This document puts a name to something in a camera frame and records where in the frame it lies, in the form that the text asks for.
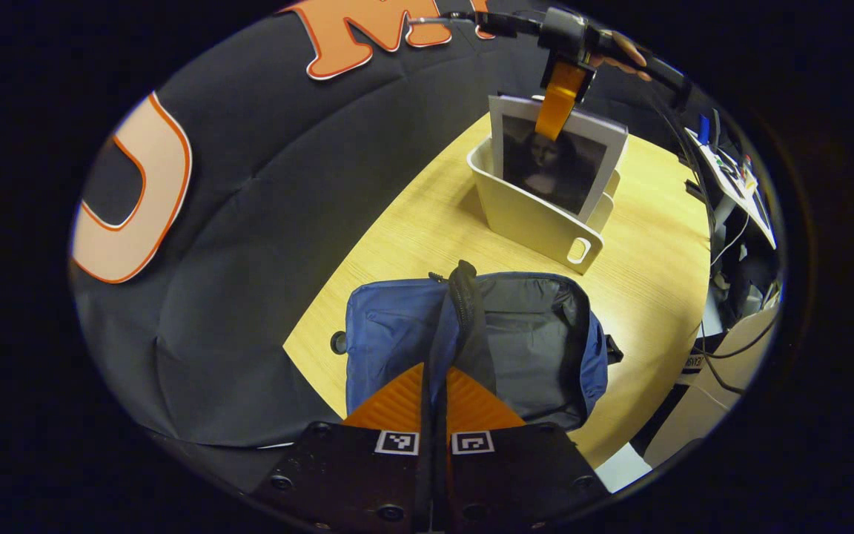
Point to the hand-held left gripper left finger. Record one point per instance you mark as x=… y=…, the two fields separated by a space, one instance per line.
x=353 y=475

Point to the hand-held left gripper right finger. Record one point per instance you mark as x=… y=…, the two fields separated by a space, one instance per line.
x=516 y=475

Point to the black table grommet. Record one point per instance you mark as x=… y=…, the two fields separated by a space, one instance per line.
x=338 y=343

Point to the white bookshelf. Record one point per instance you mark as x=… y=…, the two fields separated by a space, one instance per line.
x=531 y=219

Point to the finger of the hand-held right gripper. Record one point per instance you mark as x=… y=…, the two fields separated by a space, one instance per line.
x=560 y=96

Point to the white cabinet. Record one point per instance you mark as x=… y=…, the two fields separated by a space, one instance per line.
x=701 y=400

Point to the blue schoolbag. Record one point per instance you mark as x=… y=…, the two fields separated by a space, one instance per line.
x=531 y=348

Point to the portrait cover book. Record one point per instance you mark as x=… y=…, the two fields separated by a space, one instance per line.
x=553 y=170

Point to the white side table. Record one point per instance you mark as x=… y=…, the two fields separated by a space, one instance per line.
x=731 y=178

